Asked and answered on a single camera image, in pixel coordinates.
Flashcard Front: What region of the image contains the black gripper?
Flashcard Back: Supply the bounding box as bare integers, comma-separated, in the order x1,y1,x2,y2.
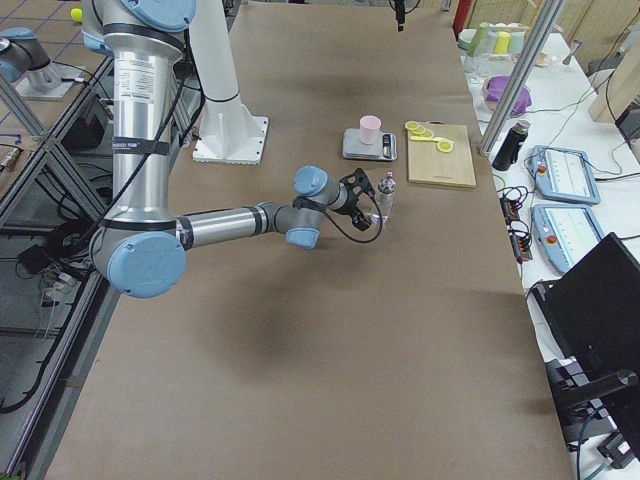
339,192,371,231
390,0,406,32

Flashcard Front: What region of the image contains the glass sauce bottle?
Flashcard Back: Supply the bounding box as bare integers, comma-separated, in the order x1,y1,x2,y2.
371,171,397,224

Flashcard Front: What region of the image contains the pink plastic cup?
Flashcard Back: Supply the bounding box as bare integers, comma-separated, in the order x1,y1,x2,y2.
359,115,381,145

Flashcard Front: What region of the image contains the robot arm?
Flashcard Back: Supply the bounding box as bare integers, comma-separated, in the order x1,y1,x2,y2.
81,1,372,298

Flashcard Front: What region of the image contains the digital kitchen scale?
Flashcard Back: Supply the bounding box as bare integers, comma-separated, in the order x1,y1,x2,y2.
342,127,399,162

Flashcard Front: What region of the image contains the green plastic cup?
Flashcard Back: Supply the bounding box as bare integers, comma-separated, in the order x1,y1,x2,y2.
467,22,490,57

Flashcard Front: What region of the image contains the yellow plastic cup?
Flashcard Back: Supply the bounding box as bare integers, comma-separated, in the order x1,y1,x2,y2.
493,31,511,55

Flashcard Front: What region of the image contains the bamboo cutting board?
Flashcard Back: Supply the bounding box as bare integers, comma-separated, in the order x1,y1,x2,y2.
405,122,476,188

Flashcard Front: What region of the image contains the wine glass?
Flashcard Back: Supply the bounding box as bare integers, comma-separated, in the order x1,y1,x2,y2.
464,49,494,84

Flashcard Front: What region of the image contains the yellow plastic knife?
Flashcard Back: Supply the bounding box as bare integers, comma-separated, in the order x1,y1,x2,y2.
410,135,455,144

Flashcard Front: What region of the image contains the black water bottle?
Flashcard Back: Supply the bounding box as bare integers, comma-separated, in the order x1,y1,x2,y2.
492,119,530,171

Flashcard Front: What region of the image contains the lower teach pendant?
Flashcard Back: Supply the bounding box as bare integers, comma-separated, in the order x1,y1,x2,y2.
531,204,606,275

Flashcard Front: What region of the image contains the teach pendant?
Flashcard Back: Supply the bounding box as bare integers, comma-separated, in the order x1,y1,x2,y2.
531,204,606,275
529,145,601,205

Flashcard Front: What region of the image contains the upper teach pendant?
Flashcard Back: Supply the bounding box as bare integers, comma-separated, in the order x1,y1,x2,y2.
529,145,601,205

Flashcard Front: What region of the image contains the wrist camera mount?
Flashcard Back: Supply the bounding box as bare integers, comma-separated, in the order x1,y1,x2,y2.
340,168,375,198

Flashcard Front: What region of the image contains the lemon slice near handle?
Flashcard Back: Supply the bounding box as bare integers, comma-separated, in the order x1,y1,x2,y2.
436,141,454,153

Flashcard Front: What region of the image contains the aluminium frame post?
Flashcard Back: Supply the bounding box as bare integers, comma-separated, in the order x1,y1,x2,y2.
478,0,566,157

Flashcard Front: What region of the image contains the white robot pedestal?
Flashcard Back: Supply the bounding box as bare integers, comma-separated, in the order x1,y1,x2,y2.
189,0,269,165

